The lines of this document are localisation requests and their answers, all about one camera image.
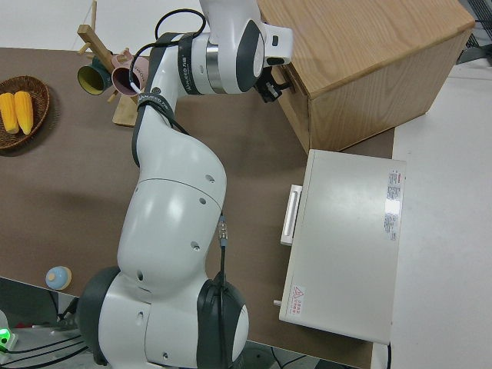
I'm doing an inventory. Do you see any black base cable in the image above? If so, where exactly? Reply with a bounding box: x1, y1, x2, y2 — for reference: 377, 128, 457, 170
0, 291, 94, 364

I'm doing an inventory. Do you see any brown wicker basket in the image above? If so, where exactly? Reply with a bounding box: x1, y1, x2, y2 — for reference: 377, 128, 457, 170
0, 75, 52, 151

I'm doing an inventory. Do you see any black wire mesh panel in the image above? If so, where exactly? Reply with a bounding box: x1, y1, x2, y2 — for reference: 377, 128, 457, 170
457, 0, 492, 68

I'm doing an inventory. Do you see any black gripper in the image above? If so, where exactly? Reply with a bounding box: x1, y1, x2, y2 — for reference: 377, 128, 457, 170
257, 65, 283, 105

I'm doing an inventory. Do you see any black arm wrist cable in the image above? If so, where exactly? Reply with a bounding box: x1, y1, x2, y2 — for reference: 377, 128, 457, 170
129, 8, 209, 171

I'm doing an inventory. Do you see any pink mug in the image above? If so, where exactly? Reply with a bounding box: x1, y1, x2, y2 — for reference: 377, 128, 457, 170
111, 48, 152, 98

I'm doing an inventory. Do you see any yellow corn cob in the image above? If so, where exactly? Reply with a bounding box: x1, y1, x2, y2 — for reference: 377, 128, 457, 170
13, 90, 35, 136
0, 92, 19, 135

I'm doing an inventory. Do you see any black metal drawer handle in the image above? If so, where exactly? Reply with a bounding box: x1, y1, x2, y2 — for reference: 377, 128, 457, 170
274, 75, 296, 95

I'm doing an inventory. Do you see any dark blue mug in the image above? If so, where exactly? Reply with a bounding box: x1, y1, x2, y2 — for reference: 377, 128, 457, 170
77, 57, 114, 98

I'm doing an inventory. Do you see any brown table mat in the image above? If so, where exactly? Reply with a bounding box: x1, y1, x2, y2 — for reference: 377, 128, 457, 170
0, 46, 397, 359

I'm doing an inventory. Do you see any wooden mug rack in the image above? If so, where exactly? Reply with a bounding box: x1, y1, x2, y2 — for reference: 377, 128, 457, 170
76, 0, 145, 128

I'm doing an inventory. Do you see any white box appliance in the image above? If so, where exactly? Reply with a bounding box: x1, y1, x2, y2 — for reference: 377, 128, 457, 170
278, 148, 408, 344

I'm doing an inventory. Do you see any black arm elbow cable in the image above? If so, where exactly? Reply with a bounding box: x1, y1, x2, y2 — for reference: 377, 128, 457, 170
214, 214, 232, 369

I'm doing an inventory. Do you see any light wooden drawer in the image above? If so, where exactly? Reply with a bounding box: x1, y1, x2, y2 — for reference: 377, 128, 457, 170
278, 63, 312, 128

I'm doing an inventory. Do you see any small blue wooden knob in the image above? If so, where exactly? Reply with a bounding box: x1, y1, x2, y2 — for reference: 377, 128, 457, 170
45, 265, 73, 292

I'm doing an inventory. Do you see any light wooden cabinet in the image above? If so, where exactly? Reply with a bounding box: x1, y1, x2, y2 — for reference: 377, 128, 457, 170
256, 0, 477, 155

